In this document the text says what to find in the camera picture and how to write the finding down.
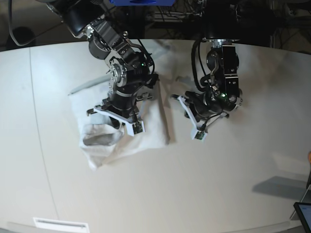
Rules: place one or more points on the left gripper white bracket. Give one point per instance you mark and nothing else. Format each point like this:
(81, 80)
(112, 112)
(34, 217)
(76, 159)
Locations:
(201, 120)

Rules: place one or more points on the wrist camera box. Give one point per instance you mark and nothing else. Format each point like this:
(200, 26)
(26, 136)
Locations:
(198, 134)
(136, 128)

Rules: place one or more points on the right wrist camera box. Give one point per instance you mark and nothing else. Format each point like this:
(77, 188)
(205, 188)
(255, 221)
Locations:
(136, 128)

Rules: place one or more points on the white label strip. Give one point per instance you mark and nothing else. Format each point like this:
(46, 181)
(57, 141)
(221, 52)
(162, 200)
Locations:
(62, 226)

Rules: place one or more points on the white T-shirt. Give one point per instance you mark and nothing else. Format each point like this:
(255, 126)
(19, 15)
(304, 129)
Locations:
(103, 143)

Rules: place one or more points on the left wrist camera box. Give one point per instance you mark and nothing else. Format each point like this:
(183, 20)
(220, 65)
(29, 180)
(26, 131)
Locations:
(198, 134)

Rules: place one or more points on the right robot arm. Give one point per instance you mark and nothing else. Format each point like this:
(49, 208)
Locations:
(128, 63)

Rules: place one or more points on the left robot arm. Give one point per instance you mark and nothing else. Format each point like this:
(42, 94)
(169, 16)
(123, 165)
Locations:
(218, 91)

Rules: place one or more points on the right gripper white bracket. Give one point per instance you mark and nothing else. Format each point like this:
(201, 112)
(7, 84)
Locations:
(122, 108)

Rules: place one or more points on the tablet screen with stand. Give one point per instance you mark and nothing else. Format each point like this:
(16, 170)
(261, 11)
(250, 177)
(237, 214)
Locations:
(302, 209)

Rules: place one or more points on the blue box overhead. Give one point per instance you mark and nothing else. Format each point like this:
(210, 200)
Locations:
(142, 2)

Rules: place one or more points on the black power strip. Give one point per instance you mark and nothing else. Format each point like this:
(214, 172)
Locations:
(177, 18)

